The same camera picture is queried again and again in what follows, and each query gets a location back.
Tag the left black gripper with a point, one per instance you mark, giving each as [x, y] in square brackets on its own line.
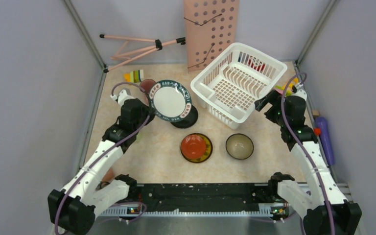
[151, 116]

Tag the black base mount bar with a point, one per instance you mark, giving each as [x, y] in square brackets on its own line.
[225, 197]

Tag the pink glass mug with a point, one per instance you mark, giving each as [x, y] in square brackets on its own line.
[147, 84]

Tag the red bowl yellow rim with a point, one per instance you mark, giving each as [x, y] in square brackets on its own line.
[196, 148]

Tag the stacked coloured toy blocks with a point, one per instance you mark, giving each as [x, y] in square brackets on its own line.
[135, 76]

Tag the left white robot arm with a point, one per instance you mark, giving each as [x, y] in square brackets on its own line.
[75, 207]

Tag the light green mug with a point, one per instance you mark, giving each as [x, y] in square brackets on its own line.
[139, 137]

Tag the orange dotted mug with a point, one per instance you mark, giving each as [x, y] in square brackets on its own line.
[108, 177]

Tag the white plate green rim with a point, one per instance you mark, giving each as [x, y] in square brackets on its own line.
[170, 100]

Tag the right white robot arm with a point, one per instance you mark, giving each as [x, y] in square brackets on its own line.
[323, 208]

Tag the purple handle tool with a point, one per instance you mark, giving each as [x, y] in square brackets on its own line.
[321, 130]

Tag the red toy basket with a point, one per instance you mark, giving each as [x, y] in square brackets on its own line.
[256, 64]

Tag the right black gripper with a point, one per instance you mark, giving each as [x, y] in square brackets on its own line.
[274, 98]

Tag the small wooden block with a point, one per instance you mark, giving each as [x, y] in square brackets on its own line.
[315, 113]

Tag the black small plate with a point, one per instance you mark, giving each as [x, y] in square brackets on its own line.
[188, 121]

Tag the yellow green toy block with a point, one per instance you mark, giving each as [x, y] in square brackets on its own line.
[288, 89]

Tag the white plastic dish rack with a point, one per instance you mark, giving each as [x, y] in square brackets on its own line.
[227, 88]

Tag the pink perforated board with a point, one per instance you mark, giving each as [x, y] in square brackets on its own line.
[210, 27]

